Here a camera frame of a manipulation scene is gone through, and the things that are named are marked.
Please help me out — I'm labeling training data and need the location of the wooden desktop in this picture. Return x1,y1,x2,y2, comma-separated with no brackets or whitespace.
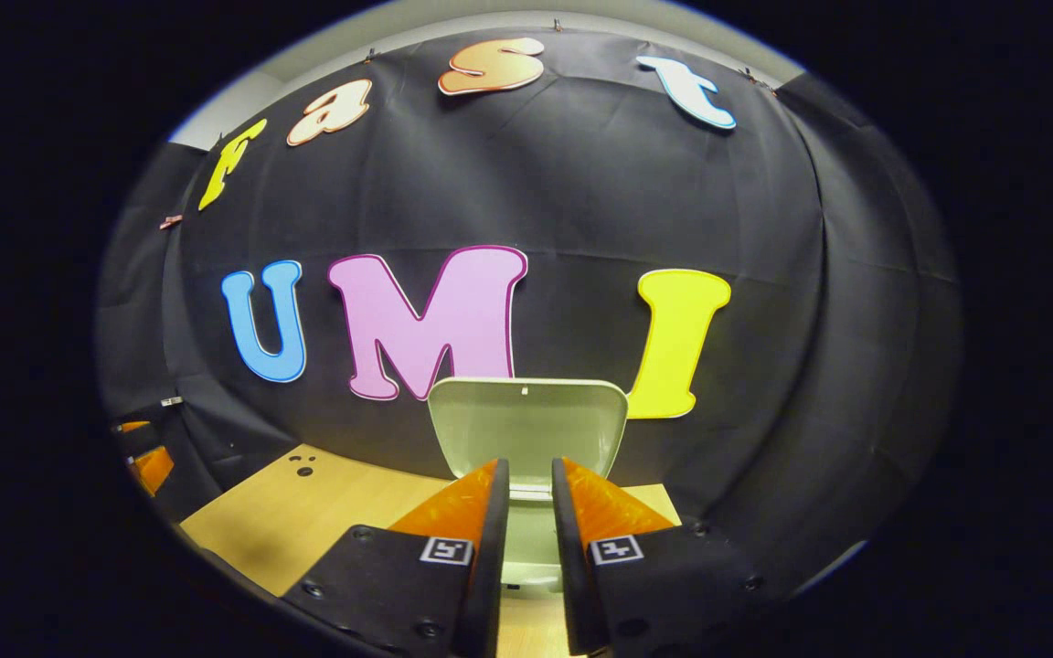
179,445,683,658

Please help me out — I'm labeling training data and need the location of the green desktop garbage bin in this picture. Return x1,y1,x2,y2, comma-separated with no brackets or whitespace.
426,377,630,600

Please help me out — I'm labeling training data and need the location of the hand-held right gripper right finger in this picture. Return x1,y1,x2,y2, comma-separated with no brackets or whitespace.
551,457,765,657

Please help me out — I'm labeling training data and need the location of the black backdrop cloth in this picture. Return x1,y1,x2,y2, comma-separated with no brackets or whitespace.
95,26,964,622

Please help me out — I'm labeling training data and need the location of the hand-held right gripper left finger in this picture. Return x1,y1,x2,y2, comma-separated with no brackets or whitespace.
280,459,511,658

